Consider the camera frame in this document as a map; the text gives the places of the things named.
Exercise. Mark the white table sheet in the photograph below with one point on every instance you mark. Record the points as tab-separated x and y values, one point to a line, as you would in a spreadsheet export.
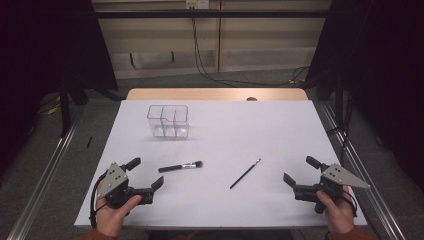
216	146

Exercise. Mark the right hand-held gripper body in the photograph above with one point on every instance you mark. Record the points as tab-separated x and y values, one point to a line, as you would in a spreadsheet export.
333	181

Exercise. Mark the thick black makeup brush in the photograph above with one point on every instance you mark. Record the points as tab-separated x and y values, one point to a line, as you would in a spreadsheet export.
180	166

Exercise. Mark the metal floor rail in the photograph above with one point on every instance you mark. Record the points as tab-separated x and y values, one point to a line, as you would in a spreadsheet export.
370	173
43	180

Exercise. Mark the person's left hand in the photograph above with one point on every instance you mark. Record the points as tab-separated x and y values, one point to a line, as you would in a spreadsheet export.
111	216

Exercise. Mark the clear plastic organizer box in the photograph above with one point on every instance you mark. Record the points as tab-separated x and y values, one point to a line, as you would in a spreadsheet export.
168	121

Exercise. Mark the white wall socket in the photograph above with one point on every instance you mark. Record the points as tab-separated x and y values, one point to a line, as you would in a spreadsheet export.
197	4

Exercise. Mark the person's right hand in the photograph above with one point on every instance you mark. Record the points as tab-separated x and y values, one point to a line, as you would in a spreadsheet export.
336	213

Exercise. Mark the dark round table grommet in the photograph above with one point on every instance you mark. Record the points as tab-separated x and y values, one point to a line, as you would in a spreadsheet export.
251	98

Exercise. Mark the black horizontal bar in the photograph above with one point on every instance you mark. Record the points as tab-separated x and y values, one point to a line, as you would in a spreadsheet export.
213	13

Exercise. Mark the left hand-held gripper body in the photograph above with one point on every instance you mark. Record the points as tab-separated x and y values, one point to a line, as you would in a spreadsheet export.
113	178

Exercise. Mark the black curtain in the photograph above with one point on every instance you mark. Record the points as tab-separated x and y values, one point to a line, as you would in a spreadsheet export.
40	50
383	66

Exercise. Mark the thin black makeup brush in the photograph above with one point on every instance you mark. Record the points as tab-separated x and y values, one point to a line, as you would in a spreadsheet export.
245	173

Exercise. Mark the black metal stand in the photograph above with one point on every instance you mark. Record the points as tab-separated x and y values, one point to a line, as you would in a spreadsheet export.
339	106
65	110

